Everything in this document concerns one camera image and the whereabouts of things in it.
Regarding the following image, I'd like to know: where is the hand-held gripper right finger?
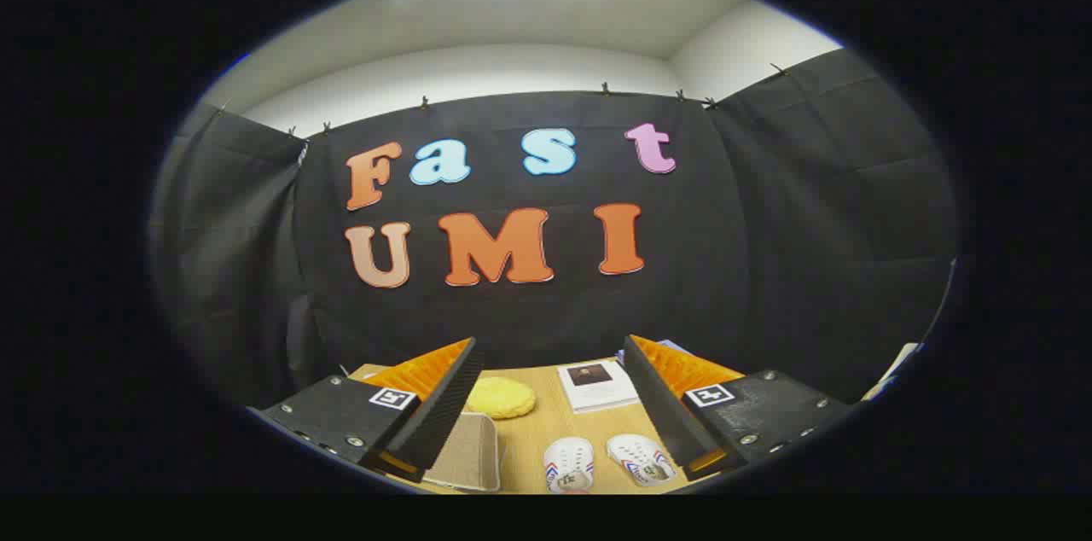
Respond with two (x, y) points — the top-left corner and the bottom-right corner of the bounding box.
(623, 334), (854, 482)

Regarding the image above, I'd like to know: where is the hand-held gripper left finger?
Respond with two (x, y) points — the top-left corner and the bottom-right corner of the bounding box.
(247, 336), (485, 484)

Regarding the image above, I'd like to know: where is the beige fabric storage box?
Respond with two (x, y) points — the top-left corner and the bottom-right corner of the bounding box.
(424, 411), (502, 492)

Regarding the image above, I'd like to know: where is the white striped shoe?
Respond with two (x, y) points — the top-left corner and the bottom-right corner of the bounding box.
(606, 433), (677, 487)
(543, 437), (595, 494)

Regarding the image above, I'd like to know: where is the yellow round plush cushion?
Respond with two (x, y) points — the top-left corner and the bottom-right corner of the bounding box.
(465, 376), (537, 420)

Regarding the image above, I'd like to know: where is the white book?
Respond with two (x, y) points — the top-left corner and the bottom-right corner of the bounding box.
(557, 359), (641, 414)

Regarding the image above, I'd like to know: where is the blue book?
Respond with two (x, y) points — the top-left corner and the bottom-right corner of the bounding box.
(616, 339), (694, 364)

